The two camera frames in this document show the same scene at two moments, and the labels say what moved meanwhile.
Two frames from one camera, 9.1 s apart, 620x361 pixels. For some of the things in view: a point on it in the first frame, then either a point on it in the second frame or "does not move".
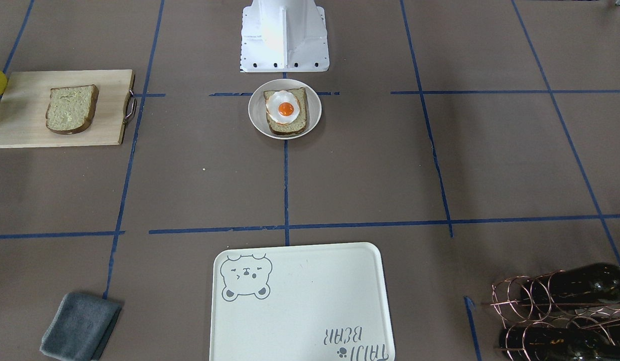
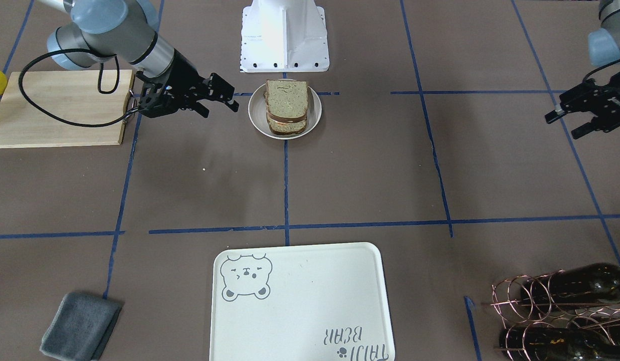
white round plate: x=284 y=109 does not move
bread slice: x=70 y=110 → x=286 y=101
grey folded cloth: x=80 y=327 does not move
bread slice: x=298 y=125 does not move
